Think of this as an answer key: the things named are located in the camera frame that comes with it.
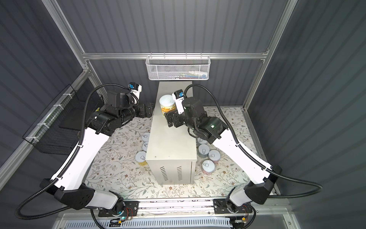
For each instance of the teal label can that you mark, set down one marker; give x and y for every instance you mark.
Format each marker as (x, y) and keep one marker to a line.
(203, 150)

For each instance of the white metal cabinet counter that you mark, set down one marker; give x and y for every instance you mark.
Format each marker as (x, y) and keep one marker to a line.
(171, 153)

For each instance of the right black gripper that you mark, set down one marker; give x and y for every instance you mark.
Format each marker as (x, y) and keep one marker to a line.
(169, 118)

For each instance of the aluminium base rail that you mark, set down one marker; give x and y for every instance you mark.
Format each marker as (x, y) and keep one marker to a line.
(164, 213)

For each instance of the black wire wall basket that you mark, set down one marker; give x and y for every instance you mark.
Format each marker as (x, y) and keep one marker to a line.
(56, 130)

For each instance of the orange label can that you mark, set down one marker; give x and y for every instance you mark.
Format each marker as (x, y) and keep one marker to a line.
(167, 103)

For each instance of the tubes in white basket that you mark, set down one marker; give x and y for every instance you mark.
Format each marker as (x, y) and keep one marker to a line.
(190, 75)

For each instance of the yellow label can left front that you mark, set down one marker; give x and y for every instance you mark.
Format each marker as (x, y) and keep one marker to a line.
(140, 158)

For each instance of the can left rear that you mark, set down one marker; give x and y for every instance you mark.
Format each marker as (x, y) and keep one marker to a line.
(145, 137)

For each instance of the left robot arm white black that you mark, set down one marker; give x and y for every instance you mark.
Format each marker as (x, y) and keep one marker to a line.
(67, 184)

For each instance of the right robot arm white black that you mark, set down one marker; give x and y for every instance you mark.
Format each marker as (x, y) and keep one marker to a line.
(260, 184)

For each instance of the can left middle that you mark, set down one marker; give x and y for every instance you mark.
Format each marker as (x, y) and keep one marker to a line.
(145, 146)

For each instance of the white wire mesh basket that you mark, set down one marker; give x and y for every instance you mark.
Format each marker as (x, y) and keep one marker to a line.
(159, 69)

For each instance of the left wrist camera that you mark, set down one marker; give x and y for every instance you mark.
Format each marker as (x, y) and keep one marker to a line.
(135, 88)

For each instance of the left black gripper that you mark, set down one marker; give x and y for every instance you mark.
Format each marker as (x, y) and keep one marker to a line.
(148, 110)

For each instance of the pink label can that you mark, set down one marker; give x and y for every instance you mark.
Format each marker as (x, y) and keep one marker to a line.
(208, 167)
(214, 156)

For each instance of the can right middle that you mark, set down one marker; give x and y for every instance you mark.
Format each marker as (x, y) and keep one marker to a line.
(201, 141)

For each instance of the pink label can front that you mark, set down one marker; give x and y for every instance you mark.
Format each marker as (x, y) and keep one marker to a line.
(208, 167)

